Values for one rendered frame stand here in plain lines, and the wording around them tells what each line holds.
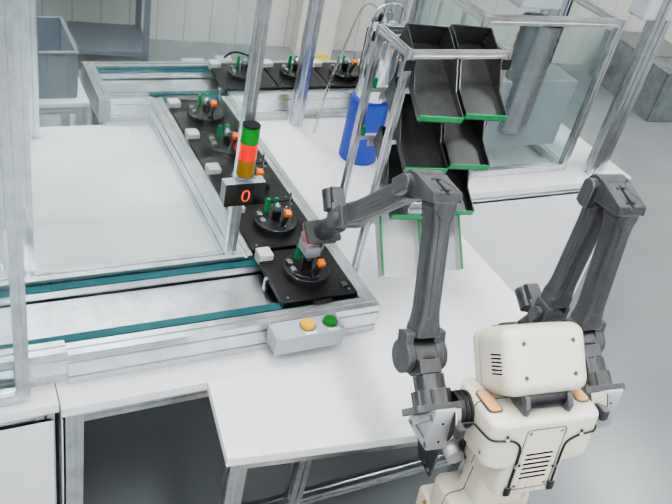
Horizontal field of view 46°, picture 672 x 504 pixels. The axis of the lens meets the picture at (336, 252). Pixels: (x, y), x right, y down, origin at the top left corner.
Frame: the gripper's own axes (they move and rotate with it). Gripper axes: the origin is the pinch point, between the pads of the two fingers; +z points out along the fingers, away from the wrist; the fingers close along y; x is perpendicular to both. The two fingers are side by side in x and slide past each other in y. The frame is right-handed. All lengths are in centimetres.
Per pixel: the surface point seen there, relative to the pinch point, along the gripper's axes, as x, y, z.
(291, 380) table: 39.4, 15.2, -3.6
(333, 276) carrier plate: 11.4, -7.9, 6.5
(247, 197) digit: -13.1, 18.1, -2.1
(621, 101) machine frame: -47, -164, 26
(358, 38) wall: -217, -223, 326
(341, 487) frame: 79, -18, 52
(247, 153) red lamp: -22.8, 19.7, -12.5
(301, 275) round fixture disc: 10.0, 3.0, 5.0
